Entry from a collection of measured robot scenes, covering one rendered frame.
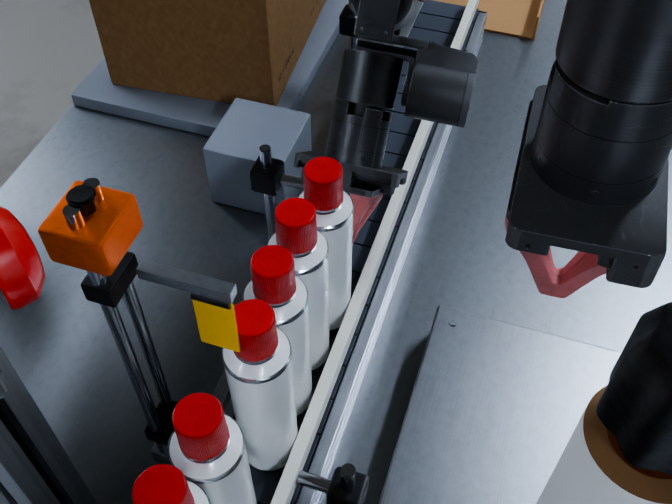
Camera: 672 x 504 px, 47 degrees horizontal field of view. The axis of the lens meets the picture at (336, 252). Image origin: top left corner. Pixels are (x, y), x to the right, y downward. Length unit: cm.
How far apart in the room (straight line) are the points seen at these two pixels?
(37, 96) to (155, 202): 165
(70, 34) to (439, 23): 186
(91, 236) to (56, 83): 219
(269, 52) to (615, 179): 71
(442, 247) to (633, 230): 59
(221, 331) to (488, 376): 32
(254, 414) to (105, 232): 22
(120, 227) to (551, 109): 26
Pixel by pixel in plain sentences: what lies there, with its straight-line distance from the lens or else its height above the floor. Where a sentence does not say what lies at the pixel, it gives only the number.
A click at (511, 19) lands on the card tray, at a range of 129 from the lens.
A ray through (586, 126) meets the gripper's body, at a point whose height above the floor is 132.
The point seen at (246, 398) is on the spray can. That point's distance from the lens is 59.
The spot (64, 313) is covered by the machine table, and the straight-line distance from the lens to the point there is 90.
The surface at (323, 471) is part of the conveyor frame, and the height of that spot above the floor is 87.
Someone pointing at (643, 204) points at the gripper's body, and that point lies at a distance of 36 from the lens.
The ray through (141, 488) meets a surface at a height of 108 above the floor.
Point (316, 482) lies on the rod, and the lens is 67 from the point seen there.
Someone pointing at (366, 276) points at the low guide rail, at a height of 92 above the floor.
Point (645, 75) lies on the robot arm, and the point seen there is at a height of 135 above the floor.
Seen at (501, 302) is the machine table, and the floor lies 83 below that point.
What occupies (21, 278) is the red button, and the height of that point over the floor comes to 133.
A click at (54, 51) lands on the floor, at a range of 279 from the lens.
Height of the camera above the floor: 153
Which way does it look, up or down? 50 degrees down
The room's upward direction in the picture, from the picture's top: straight up
